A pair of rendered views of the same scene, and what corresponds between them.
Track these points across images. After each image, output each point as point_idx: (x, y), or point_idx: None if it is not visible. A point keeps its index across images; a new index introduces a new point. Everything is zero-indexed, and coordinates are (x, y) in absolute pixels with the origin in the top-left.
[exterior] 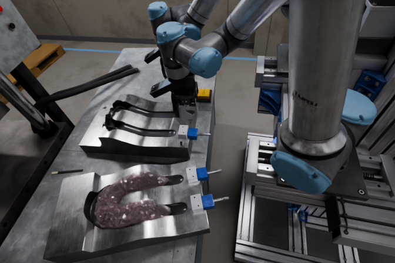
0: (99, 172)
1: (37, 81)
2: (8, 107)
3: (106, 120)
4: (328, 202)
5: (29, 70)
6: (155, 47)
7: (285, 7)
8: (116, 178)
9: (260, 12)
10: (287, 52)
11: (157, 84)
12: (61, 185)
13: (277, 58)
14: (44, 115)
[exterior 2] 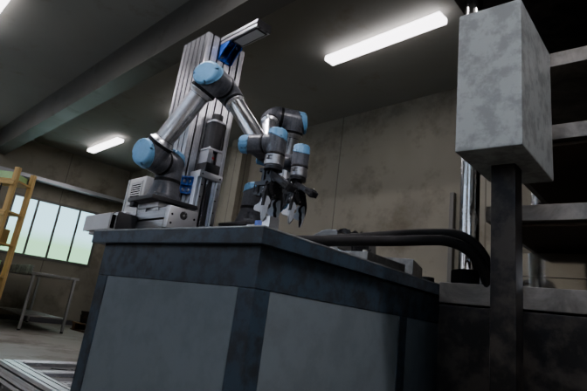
0: None
1: (491, 224)
2: (486, 218)
3: (365, 249)
4: None
5: (491, 196)
6: (190, 227)
7: (169, 154)
8: None
9: None
10: (174, 195)
11: (310, 188)
12: (414, 260)
13: (178, 201)
14: (478, 272)
